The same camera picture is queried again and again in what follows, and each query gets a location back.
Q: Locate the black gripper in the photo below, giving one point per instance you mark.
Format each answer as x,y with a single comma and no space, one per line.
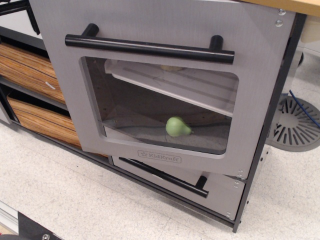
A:
8,7

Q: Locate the grey oven door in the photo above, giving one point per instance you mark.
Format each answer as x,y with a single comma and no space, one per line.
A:
118,118

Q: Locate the black oven door handle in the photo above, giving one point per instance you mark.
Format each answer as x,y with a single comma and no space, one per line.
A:
89,40

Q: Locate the upper wood-pattern bin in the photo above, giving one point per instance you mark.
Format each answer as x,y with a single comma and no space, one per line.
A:
31,71

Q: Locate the wood-pattern bin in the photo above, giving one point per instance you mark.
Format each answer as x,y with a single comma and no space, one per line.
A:
47,120
31,71

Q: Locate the lower wood-pattern bin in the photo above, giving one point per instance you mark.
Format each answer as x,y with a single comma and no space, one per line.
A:
47,120

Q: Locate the beige toy potato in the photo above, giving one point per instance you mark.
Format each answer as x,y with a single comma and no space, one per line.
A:
169,68

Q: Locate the black toy kitchen cabinet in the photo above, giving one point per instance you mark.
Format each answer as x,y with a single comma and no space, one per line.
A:
293,57

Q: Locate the green toy pear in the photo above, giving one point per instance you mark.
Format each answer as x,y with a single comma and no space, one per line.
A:
176,127

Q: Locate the grey lower drawer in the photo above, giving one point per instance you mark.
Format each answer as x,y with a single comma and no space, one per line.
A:
224,193

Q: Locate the wooden countertop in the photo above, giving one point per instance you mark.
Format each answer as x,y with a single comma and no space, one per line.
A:
308,7

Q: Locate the grey round slotted base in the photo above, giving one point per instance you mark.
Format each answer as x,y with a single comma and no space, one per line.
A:
296,127

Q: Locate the black base plate with screw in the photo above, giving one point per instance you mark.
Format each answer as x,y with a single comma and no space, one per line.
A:
28,229

